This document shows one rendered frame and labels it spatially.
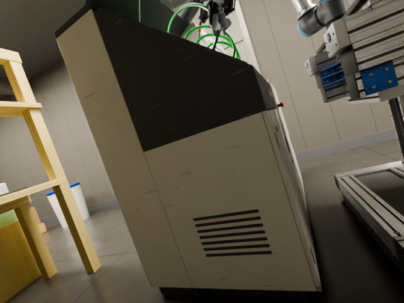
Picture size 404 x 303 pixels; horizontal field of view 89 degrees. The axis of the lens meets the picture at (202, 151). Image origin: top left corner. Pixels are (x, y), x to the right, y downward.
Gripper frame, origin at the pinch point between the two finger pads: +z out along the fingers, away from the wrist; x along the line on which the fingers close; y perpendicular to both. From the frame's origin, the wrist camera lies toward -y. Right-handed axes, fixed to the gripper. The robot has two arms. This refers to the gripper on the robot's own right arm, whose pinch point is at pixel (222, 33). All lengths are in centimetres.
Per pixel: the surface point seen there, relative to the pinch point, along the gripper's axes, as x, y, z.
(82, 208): 123, -352, 102
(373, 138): 202, 99, 116
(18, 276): -30, -224, 111
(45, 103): 167, -411, -116
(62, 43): -33, -70, -20
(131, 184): -33, -60, 58
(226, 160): -33, -8, 58
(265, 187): -33, 4, 72
